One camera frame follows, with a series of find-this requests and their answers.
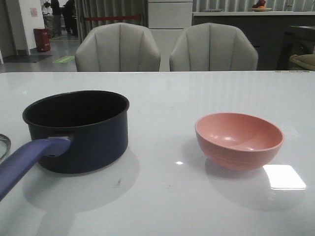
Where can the white cabinet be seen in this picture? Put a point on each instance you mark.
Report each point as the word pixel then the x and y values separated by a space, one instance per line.
pixel 166 19

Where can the person in dark clothes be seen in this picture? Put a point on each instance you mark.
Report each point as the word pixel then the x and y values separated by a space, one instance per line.
pixel 68 12

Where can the pink plastic bowl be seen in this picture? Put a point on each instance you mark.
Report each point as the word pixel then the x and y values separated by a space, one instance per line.
pixel 238 141

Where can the dark blue saucepan purple handle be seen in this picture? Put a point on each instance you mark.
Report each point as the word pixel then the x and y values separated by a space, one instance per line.
pixel 71 133

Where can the glass lid purple knob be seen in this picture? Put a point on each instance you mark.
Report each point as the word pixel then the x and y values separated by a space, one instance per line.
pixel 5 146

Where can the red barrier belt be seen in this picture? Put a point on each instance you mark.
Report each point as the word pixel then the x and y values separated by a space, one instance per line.
pixel 112 18

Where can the left grey upholstered chair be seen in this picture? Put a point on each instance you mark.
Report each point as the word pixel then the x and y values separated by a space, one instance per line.
pixel 118 47

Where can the red trash bin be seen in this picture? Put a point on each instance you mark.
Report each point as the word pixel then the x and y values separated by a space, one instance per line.
pixel 42 39

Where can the grey upholstered chair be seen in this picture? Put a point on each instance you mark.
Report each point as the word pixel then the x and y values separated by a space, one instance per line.
pixel 118 47
pixel 213 47

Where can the grey curtain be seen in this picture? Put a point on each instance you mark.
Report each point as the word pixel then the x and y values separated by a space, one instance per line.
pixel 108 8

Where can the right grey upholstered chair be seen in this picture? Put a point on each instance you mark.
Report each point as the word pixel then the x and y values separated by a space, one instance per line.
pixel 213 47

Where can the black side table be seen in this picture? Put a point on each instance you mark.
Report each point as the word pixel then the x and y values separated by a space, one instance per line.
pixel 297 40

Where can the fruit plate on counter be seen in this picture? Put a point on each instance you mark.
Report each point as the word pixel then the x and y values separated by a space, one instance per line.
pixel 260 6

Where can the dark grey sideboard counter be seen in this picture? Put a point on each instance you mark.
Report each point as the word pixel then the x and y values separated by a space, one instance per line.
pixel 265 30

